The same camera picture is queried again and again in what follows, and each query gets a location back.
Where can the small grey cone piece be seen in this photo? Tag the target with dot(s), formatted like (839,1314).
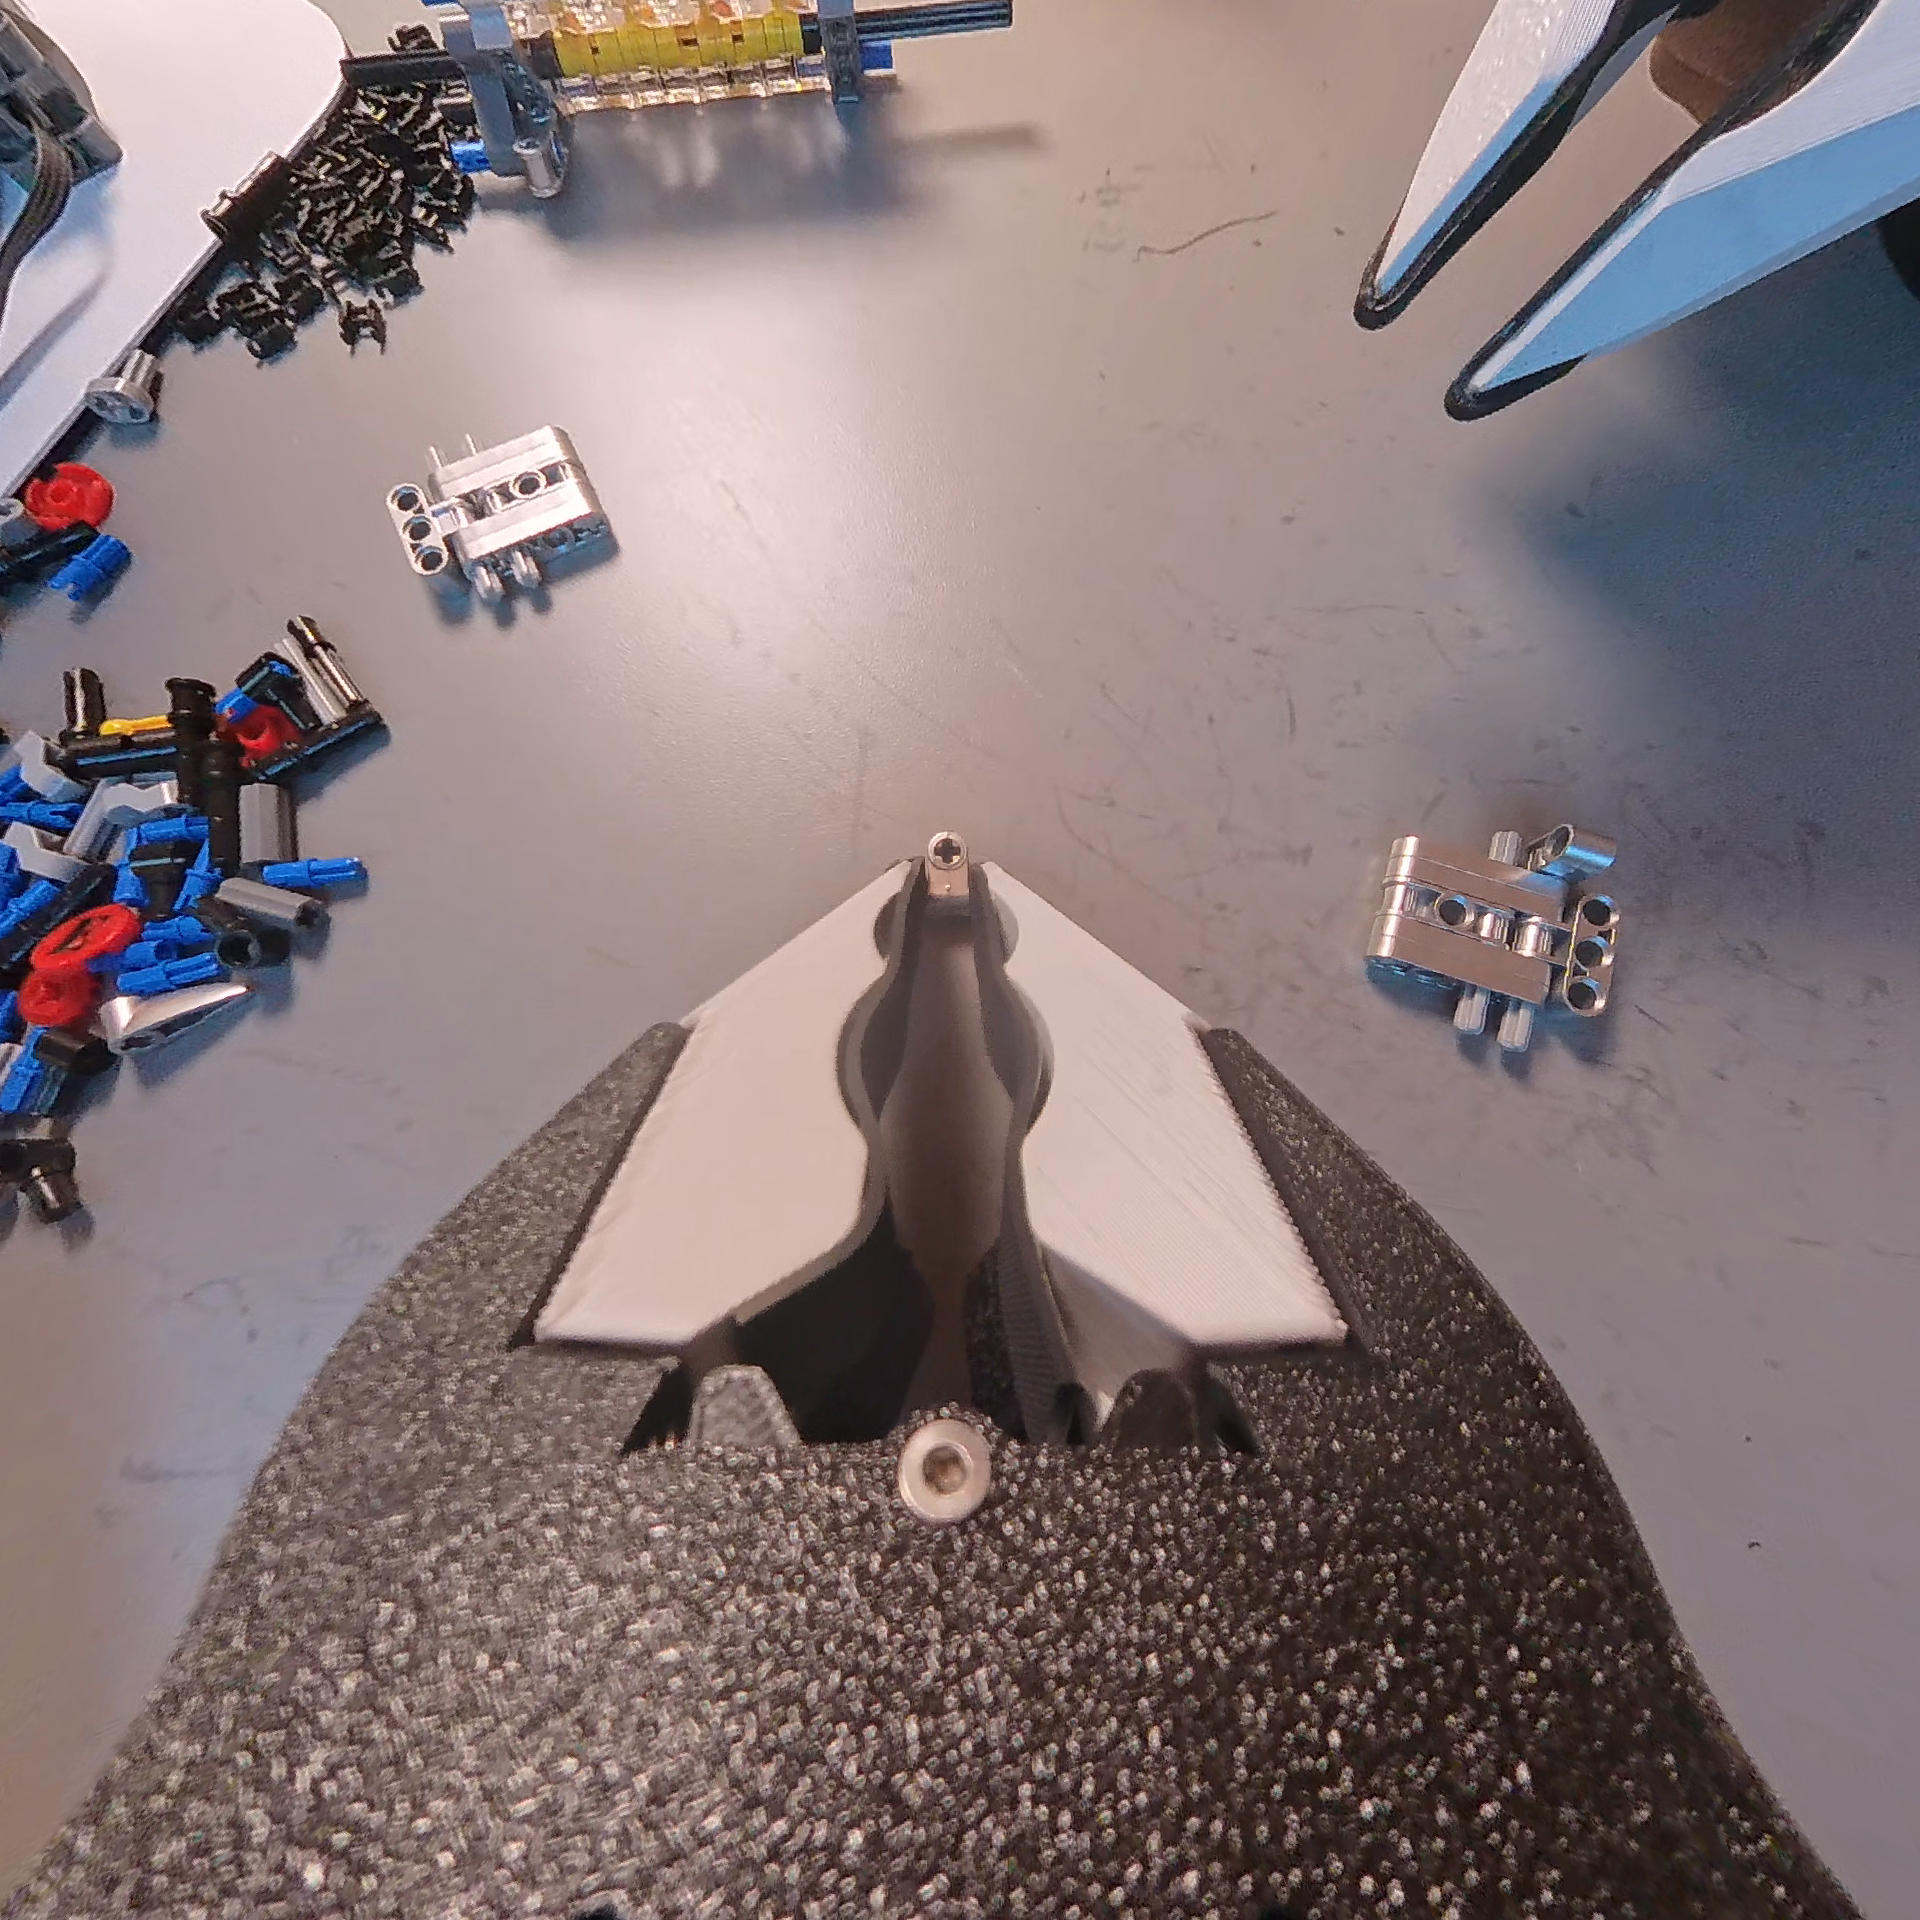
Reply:
(172,1015)

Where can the clear yellow gear assembly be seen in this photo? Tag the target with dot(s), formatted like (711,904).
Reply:
(662,56)

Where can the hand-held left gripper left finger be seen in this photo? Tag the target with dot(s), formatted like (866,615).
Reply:
(736,1171)

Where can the pile of black pins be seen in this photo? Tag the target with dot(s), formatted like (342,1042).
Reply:
(346,195)

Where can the pile of small coloured pieces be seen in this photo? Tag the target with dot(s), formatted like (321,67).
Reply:
(152,872)

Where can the grey desk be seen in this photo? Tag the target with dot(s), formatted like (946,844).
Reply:
(1052,539)

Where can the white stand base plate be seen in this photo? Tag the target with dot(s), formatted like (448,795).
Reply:
(182,151)

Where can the small grey connector piece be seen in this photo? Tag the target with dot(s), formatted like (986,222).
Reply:
(950,867)

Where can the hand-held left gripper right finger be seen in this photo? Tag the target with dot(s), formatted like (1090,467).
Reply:
(1156,1171)

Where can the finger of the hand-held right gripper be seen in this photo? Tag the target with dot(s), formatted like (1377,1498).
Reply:
(1501,151)
(1772,211)

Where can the small grey beam assembly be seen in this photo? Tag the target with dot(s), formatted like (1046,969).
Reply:
(500,506)
(1490,930)

